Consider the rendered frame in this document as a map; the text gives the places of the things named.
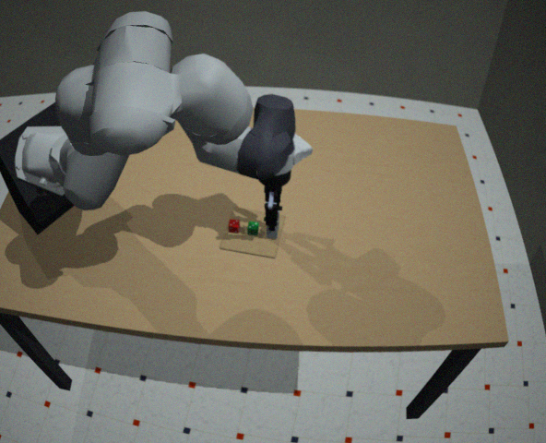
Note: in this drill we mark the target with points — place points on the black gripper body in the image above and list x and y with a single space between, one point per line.
275 182

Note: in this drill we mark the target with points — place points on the green die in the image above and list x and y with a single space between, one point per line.
253 228

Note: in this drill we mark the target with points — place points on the tan flat mat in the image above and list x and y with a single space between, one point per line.
243 242

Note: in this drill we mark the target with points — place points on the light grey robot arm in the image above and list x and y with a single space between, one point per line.
134 101

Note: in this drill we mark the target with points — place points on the red die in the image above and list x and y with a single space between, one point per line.
234 226

